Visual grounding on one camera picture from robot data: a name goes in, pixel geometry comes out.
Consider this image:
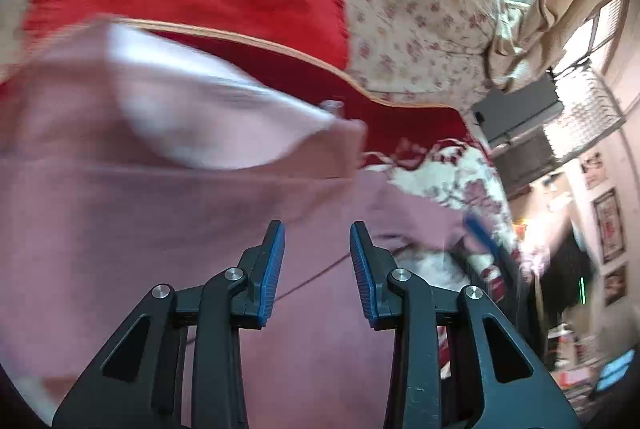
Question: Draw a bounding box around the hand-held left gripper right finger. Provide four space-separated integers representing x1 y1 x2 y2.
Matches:
349 221 583 429

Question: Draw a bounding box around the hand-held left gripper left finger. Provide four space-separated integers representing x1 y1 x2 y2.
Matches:
52 220 286 429

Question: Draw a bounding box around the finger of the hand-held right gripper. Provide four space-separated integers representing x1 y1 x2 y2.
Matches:
462 215 503 272

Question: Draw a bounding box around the pink small garment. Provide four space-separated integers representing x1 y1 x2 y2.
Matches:
0 22 483 429

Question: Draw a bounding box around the red and white fleece blanket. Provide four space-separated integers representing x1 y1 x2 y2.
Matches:
115 16 523 310

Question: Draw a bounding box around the dark grey box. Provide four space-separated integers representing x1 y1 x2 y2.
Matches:
472 74 561 147

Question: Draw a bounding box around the beige curtain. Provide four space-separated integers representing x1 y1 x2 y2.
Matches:
487 0 631 92

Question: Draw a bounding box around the large framed wall picture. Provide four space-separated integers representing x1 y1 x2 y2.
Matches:
592 189 626 265

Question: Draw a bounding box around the small wall poster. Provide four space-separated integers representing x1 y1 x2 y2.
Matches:
580 152 608 190

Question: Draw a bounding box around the small framed wall picture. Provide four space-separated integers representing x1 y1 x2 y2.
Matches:
602 263 628 307

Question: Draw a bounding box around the grilled wall vent window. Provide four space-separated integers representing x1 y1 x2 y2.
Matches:
585 0 631 70

